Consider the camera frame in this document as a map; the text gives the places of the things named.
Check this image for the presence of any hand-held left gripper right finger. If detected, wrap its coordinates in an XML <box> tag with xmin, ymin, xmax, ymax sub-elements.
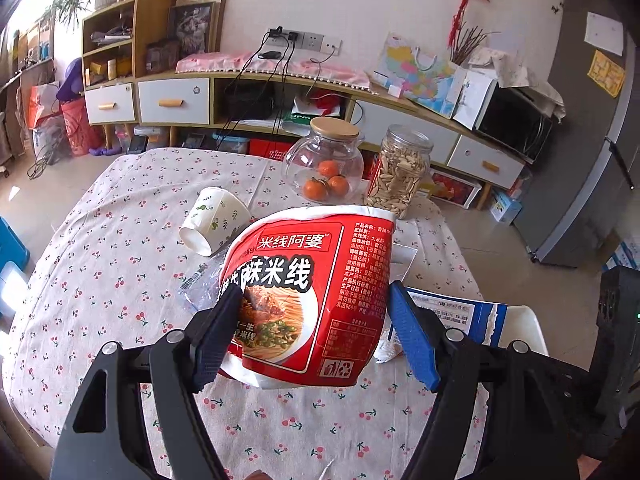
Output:
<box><xmin>389</xmin><ymin>281</ymin><xmax>596</xmax><ymax>480</ymax></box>

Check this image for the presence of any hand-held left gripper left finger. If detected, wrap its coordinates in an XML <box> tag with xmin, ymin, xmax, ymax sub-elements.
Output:
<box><xmin>50</xmin><ymin>285</ymin><xmax>246</xmax><ymax>480</ymax></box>

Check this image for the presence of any red instant noodle cup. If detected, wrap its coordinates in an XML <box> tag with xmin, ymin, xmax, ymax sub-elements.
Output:
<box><xmin>220</xmin><ymin>205</ymin><xmax>396</xmax><ymax>391</ymax></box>

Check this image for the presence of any blue white carton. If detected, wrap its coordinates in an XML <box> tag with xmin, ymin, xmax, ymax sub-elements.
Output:
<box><xmin>387</xmin><ymin>287</ymin><xmax>508</xmax><ymax>356</ymax></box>

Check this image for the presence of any clear plastic wrapper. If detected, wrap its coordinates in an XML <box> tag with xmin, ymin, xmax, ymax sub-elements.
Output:
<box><xmin>178</xmin><ymin>250</ymin><xmax>236</xmax><ymax>321</ymax></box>

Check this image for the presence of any blue mountain print carton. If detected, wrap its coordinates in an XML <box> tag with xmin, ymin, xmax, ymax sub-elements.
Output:
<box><xmin>607</xmin><ymin>240</ymin><xmax>640</xmax><ymax>273</ymax></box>

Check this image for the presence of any brown cardboard box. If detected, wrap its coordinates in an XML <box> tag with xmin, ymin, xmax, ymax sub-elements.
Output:
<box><xmin>597</xmin><ymin>227</ymin><xmax>623</xmax><ymax>263</ymax></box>

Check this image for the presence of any leaf print paper cup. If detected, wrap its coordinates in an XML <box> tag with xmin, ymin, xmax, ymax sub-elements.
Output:
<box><xmin>180</xmin><ymin>186</ymin><xmax>251</xmax><ymax>256</ymax></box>

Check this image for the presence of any cherry print tablecloth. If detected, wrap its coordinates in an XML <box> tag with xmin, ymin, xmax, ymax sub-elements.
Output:
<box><xmin>0</xmin><ymin>147</ymin><xmax>493</xmax><ymax>480</ymax></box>

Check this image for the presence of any plastic jar of seeds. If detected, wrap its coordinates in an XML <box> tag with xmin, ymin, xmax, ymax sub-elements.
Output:
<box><xmin>363</xmin><ymin>125</ymin><xmax>432</xmax><ymax>220</ymax></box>

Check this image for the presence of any blue white cardboard box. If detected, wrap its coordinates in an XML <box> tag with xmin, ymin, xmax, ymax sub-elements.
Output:
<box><xmin>490</xmin><ymin>187</ymin><xmax>523</xmax><ymax>225</ymax></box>

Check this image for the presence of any grey refrigerator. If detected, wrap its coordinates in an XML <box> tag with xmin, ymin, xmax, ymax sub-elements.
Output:
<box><xmin>515</xmin><ymin>0</ymin><xmax>640</xmax><ymax>268</ymax></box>

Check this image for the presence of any white cabinet drawer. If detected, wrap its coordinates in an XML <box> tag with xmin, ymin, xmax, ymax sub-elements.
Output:
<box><xmin>84</xmin><ymin>82</ymin><xmax>137</xmax><ymax>126</ymax></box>
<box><xmin>137</xmin><ymin>78</ymin><xmax>211</xmax><ymax>126</ymax></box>
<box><xmin>446</xmin><ymin>136</ymin><xmax>524</xmax><ymax>190</ymax></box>
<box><xmin>352</xmin><ymin>100</ymin><xmax>458</xmax><ymax>161</ymax></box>

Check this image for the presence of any red flat box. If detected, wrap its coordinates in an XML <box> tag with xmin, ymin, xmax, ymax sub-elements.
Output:
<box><xmin>249</xmin><ymin>139</ymin><xmax>293</xmax><ymax>161</ymax></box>

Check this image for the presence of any glass jar with wooden lid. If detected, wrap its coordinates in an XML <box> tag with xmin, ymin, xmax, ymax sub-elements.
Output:
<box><xmin>281</xmin><ymin>117</ymin><xmax>365</xmax><ymax>204</ymax></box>

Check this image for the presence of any blue plastic stool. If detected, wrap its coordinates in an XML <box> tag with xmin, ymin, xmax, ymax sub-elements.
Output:
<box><xmin>0</xmin><ymin>215</ymin><xmax>31</xmax><ymax>321</ymax></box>

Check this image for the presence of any black microwave oven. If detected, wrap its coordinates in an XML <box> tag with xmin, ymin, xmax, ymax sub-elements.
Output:
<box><xmin>475</xmin><ymin>85</ymin><xmax>555</xmax><ymax>163</ymax></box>

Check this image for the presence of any green white bag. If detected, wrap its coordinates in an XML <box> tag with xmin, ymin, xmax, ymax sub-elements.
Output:
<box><xmin>282</xmin><ymin>95</ymin><xmax>351</xmax><ymax>136</ymax></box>

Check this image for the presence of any wooden tv cabinet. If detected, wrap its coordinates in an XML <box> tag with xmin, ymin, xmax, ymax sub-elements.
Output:
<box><xmin>82</xmin><ymin>67</ymin><xmax>531</xmax><ymax>211</ymax></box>

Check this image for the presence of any yellow paper sheet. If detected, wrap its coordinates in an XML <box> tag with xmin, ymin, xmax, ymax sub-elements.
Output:
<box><xmin>587</xmin><ymin>50</ymin><xmax>627</xmax><ymax>98</ymax></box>

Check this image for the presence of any colourful map board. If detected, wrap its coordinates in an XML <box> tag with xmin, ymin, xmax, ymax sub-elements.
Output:
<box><xmin>371</xmin><ymin>32</ymin><xmax>468</xmax><ymax>116</ymax></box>

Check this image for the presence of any pink cloth runner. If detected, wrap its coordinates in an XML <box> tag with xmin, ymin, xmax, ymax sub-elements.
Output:
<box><xmin>175</xmin><ymin>51</ymin><xmax>373</xmax><ymax>92</ymax></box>

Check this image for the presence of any floral cloth cover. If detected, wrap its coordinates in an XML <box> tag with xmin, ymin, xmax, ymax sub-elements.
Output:
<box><xmin>467</xmin><ymin>47</ymin><xmax>566</xmax><ymax>121</ymax></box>

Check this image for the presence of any orange plastic bag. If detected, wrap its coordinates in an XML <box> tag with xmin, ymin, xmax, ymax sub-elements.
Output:
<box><xmin>27</xmin><ymin>82</ymin><xmax>63</xmax><ymax>131</ymax></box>

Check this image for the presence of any purple cloth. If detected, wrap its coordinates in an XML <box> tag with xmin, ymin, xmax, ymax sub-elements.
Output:
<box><xmin>56</xmin><ymin>57</ymin><xmax>86</xmax><ymax>103</ymax></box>

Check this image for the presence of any bundle of dry twigs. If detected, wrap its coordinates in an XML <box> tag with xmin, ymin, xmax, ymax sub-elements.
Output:
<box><xmin>450</xmin><ymin>22</ymin><xmax>501</xmax><ymax>66</ymax></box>

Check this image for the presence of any white paper sheet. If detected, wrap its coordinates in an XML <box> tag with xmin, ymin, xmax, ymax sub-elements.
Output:
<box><xmin>584</xmin><ymin>11</ymin><xmax>626</xmax><ymax>57</ymax></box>

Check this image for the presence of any framed cat picture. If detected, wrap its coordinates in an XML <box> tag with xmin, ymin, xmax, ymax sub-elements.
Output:
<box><xmin>167</xmin><ymin>1</ymin><xmax>219</xmax><ymax>59</ymax></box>

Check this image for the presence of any wooden shelf unit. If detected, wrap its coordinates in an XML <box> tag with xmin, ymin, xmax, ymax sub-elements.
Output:
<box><xmin>80</xmin><ymin>0</ymin><xmax>176</xmax><ymax>83</ymax></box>

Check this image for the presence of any black charger cable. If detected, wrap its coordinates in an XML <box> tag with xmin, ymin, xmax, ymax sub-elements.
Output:
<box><xmin>217</xmin><ymin>27</ymin><xmax>301</xmax><ymax>136</ymax></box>

